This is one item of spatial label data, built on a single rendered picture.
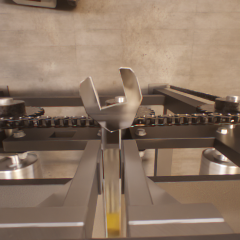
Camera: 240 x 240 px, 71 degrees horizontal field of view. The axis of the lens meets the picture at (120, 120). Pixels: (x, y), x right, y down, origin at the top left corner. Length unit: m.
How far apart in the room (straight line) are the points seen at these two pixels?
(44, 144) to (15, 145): 0.06
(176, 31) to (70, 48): 0.75
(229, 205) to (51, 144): 0.34
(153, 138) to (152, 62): 0.97
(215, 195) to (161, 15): 1.28
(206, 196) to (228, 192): 0.02
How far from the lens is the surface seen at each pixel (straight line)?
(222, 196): 0.19
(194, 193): 0.18
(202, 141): 0.43
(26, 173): 0.53
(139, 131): 0.41
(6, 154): 0.52
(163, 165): 0.62
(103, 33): 1.32
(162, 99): 1.00
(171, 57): 1.36
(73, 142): 0.40
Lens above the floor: 1.29
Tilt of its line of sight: 74 degrees down
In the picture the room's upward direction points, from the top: 175 degrees clockwise
